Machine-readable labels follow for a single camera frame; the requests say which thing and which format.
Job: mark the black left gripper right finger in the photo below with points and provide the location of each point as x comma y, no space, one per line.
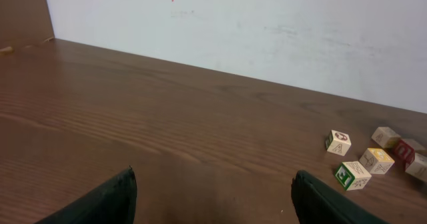
316,202

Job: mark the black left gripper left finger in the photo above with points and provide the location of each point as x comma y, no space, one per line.
114,201

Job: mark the white block letter W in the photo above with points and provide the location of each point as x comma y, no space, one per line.
352,175

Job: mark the white block red circle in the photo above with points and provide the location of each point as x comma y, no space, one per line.
338,143

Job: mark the yellow top wooden block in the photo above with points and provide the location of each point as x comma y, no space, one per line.
376,161

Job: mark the tan block top back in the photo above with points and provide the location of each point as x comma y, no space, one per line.
386,137

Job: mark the tan block letter K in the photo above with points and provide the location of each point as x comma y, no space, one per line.
405,148

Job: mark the white block bird drawing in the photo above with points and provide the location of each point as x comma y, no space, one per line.
416,166

